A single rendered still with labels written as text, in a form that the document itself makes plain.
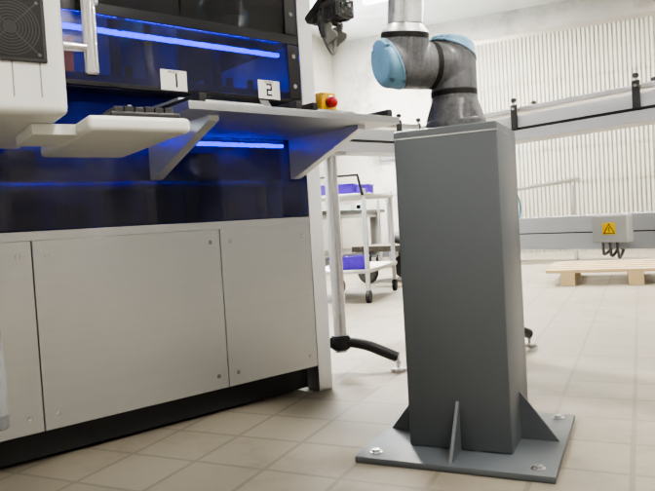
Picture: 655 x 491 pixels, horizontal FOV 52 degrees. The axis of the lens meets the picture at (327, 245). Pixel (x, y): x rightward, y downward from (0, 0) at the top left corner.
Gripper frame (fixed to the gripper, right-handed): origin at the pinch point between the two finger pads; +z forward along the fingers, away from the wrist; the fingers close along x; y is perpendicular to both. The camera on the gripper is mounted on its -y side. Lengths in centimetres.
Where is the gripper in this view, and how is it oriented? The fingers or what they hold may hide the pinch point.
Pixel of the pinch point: (330, 51)
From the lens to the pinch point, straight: 210.2
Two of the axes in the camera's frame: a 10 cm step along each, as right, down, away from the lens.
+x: 7.7, -0.5, 6.3
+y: 6.3, -0.1, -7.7
